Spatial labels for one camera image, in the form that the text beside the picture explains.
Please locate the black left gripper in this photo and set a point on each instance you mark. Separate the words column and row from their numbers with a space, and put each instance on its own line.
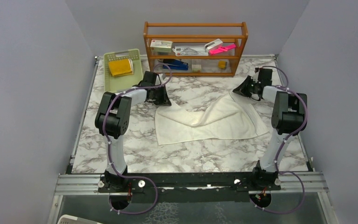
column 164, row 100

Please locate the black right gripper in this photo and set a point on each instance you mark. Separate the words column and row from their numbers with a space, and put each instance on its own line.
column 242, row 89

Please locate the cream white towel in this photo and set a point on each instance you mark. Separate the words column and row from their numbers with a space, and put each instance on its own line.
column 230, row 117

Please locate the green plastic basket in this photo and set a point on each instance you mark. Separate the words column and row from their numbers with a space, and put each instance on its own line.
column 116, row 84

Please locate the yellow brown bear towel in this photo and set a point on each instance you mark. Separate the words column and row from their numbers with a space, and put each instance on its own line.
column 123, row 67

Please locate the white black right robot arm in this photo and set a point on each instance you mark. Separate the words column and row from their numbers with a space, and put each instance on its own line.
column 289, row 118

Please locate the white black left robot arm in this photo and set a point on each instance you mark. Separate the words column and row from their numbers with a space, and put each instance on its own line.
column 112, row 121

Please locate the small yellow block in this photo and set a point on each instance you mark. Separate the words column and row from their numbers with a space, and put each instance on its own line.
column 222, row 64

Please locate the blue black stapler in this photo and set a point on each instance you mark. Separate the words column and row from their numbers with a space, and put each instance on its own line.
column 176, row 64

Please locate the small white eraser box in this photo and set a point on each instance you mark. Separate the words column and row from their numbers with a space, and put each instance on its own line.
column 196, row 66

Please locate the white green box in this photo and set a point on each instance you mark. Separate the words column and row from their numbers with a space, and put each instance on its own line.
column 161, row 46

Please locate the wooden shelf rack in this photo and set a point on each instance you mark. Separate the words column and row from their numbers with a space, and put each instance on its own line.
column 197, row 34

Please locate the white stapler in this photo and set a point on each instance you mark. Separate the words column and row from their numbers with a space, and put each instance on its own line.
column 213, row 45

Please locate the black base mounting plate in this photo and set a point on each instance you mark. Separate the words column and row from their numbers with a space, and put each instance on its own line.
column 153, row 188

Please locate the white tray corner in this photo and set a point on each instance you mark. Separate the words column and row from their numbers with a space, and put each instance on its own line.
column 68, row 219

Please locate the aluminium rail frame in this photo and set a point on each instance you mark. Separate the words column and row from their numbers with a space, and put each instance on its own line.
column 297, row 182

